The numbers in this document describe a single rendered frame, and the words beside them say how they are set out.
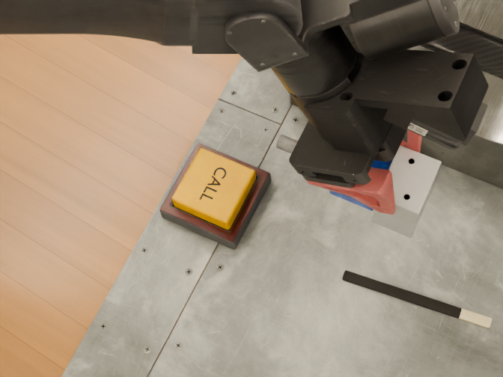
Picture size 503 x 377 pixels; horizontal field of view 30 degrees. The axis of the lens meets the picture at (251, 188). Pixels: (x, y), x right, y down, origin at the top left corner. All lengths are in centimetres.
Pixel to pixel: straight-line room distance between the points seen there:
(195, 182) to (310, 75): 29
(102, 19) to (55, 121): 43
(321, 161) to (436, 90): 11
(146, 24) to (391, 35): 15
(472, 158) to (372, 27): 33
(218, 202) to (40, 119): 22
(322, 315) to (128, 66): 33
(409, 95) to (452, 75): 3
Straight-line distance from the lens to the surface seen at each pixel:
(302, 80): 62
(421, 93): 60
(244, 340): 87
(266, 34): 55
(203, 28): 55
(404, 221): 76
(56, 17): 56
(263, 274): 88
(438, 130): 62
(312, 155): 68
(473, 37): 91
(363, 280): 88
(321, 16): 58
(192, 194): 88
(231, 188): 88
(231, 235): 88
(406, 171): 75
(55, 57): 102
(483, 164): 90
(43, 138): 98
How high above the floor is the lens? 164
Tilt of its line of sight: 66 degrees down
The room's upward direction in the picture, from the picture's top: 8 degrees counter-clockwise
